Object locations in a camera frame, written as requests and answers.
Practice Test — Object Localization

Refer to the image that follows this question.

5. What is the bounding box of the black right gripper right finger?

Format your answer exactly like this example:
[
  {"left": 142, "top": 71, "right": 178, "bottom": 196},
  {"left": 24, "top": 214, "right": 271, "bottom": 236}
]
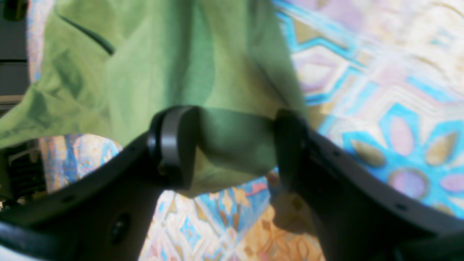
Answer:
[{"left": 274, "top": 109, "right": 464, "bottom": 261}]

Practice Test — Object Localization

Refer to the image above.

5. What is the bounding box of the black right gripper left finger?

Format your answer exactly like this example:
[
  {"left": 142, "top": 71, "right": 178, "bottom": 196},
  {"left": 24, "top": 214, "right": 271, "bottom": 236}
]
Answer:
[{"left": 1, "top": 106, "right": 199, "bottom": 261}]

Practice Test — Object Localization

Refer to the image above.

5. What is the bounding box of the olive green t-shirt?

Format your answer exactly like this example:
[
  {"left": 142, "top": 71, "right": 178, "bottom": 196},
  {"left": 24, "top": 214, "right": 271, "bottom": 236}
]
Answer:
[{"left": 0, "top": 0, "right": 307, "bottom": 197}]

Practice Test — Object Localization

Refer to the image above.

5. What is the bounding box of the colourful patterned tablecloth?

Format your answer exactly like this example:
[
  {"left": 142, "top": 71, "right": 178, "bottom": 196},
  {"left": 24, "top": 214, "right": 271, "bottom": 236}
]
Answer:
[{"left": 25, "top": 0, "right": 464, "bottom": 261}]

